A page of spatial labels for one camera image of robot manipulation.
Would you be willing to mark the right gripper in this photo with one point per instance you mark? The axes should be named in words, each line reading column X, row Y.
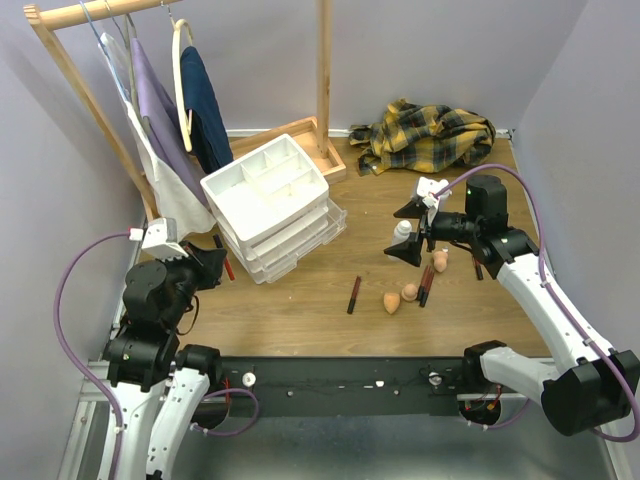
column 410, row 250

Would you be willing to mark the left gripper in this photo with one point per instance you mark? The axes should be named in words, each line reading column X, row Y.
column 201, row 262

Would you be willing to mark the short white bottle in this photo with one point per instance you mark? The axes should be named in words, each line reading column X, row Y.
column 401, row 232

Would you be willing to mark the red lip gloss pair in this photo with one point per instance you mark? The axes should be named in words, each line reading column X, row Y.
column 425, row 284

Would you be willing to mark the white drawer organizer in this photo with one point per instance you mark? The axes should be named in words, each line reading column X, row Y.
column 272, row 206

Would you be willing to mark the red lip gloss tube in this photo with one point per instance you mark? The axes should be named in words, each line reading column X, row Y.
column 354, row 295

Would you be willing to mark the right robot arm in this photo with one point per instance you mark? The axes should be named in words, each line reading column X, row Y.
column 590, row 382

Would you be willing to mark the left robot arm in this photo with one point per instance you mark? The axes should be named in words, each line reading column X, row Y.
column 158, row 384

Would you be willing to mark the pink gourd makeup sponge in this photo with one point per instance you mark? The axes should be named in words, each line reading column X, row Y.
column 409, row 292

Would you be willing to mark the orange teardrop makeup sponge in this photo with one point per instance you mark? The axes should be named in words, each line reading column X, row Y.
column 391, row 302

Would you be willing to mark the white hanging garment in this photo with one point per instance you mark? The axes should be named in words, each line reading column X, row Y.
column 174, row 199

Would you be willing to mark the yellow plaid shirt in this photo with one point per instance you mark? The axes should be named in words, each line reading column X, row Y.
column 422, row 138

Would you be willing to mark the navy blue hanging garment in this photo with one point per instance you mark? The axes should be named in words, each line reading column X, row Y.
column 210, row 143

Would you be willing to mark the lavender hanging garment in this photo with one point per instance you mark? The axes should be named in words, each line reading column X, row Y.
column 156, row 105

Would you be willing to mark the cream wooden hanger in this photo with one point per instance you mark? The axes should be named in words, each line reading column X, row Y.
column 184, row 117

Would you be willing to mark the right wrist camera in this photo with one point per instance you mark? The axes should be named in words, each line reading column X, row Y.
column 424, row 192

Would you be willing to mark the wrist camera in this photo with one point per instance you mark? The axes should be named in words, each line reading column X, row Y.
column 424, row 192
column 159, row 239

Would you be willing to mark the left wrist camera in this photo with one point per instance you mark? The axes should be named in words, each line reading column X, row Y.
column 159, row 239

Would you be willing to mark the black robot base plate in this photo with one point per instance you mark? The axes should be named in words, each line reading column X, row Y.
column 362, row 386

